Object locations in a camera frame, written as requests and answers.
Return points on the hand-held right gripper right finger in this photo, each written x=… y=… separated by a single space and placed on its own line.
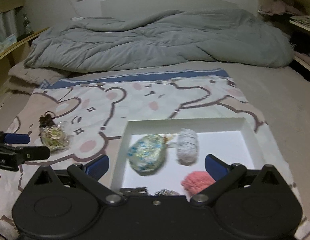
x=215 y=167

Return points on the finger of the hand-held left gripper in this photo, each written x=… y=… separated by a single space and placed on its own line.
x=17 y=139
x=35 y=153

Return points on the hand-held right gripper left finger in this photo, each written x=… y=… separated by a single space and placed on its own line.
x=97 y=167

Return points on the pink yarn ball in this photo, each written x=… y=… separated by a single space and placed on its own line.
x=195 y=180

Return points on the clear bag with brown tassel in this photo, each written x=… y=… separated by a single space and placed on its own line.
x=54 y=137

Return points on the white cardboard box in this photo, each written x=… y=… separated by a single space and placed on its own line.
x=227 y=142

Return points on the white yarn ball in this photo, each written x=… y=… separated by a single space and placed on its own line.
x=187 y=145

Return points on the patterned fabric pouch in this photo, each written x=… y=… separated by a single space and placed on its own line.
x=145 y=155

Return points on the grey speckled yarn ball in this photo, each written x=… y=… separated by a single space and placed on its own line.
x=167 y=192

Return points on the beige fleece blanket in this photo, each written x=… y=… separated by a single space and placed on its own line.
x=27 y=76

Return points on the printed bear blanket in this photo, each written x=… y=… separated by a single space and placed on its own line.
x=135 y=105

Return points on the pale tissue pack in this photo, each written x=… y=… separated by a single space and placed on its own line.
x=7 y=42

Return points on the cartoon bear print cloth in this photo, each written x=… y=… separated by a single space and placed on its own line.
x=277 y=92

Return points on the wooden bedside shelf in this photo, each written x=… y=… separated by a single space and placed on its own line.
x=20 y=41

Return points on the grey quilt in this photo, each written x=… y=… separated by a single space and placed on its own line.
x=157 y=42

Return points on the printed paper stack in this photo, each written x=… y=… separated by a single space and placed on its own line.
x=302 y=21

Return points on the pink folded clothes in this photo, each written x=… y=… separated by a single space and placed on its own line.
x=277 y=6

